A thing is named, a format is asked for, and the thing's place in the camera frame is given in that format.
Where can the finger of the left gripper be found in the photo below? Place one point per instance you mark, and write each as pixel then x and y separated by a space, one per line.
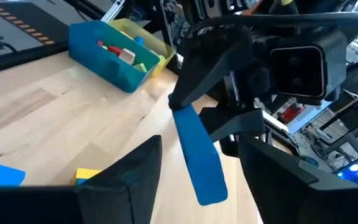
pixel 235 121
pixel 210 56

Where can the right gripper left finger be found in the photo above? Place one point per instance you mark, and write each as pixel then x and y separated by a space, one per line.
pixel 110 202

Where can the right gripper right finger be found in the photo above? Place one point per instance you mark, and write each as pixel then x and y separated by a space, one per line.
pixel 291 199

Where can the light green arch block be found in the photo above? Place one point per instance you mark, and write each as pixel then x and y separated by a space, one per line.
pixel 140 67

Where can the blue wooden cylinder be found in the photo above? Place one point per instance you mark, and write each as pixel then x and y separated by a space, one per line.
pixel 139 40

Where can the natural wooden arch block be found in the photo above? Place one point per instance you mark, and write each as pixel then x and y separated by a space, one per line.
pixel 127 56

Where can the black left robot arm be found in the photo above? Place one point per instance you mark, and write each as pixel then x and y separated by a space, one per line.
pixel 216 7

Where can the yellow flat wooden block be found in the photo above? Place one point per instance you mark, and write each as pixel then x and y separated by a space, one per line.
pixel 85 173

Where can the red box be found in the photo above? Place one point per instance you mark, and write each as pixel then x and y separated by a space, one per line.
pixel 291 114

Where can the lit computer screen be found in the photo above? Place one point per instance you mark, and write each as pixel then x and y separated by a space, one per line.
pixel 356 172

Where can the yellow plastic tray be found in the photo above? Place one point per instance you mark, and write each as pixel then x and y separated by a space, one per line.
pixel 126 26

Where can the teal plastic tray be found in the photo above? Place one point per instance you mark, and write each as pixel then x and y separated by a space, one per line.
pixel 104 68

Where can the black front crossbar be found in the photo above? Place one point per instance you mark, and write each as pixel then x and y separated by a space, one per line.
pixel 11 62

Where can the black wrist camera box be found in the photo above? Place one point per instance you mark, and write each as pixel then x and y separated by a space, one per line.
pixel 300 71

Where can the aluminium rail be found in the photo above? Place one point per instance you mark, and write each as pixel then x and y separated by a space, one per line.
pixel 113 12

